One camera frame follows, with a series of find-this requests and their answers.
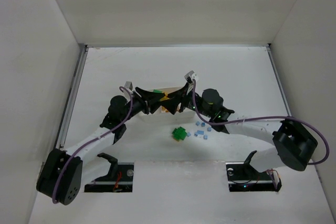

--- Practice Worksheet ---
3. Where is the white divided plastic container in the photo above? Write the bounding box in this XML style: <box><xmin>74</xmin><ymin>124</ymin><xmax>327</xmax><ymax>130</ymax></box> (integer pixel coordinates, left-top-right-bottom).
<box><xmin>138</xmin><ymin>86</ymin><xmax>194</xmax><ymax>124</ymax></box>

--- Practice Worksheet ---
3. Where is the green lego cluster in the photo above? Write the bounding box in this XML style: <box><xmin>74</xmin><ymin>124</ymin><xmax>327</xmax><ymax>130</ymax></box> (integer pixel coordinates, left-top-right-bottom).
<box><xmin>172</xmin><ymin>127</ymin><xmax>187</xmax><ymax>141</ymax></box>

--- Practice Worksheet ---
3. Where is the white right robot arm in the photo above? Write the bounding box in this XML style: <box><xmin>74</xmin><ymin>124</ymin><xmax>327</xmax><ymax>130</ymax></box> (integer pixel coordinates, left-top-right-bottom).
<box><xmin>160</xmin><ymin>84</ymin><xmax>318</xmax><ymax>172</ymax></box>

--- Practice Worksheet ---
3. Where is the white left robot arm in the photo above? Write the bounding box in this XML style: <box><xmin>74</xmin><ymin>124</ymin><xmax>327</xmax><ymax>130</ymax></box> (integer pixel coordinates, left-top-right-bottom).
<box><xmin>36</xmin><ymin>87</ymin><xmax>165</xmax><ymax>206</ymax></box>

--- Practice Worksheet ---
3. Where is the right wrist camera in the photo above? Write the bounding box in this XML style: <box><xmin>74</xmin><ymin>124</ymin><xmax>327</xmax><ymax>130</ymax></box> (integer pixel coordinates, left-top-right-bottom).
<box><xmin>184</xmin><ymin>70</ymin><xmax>199</xmax><ymax>83</ymax></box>

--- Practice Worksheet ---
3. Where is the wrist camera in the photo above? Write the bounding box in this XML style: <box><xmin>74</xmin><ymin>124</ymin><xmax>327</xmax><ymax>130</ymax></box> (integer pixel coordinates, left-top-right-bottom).
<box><xmin>184</xmin><ymin>70</ymin><xmax>199</xmax><ymax>83</ymax></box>
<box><xmin>124</xmin><ymin>81</ymin><xmax>133</xmax><ymax>90</ymax></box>

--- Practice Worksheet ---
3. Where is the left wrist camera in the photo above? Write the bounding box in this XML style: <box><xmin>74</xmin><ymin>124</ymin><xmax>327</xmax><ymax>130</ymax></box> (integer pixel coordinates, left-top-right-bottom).
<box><xmin>124</xmin><ymin>81</ymin><xmax>133</xmax><ymax>90</ymax></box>

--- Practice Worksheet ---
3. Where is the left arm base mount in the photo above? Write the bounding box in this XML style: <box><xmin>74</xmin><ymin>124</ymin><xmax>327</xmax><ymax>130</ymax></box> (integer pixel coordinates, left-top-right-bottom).
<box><xmin>81</xmin><ymin>153</ymin><xmax>134</xmax><ymax>193</ymax></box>

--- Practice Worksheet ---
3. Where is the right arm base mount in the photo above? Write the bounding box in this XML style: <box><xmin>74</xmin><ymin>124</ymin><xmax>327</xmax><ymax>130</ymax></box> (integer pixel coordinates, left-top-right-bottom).
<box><xmin>226</xmin><ymin>151</ymin><xmax>282</xmax><ymax>193</ymax></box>

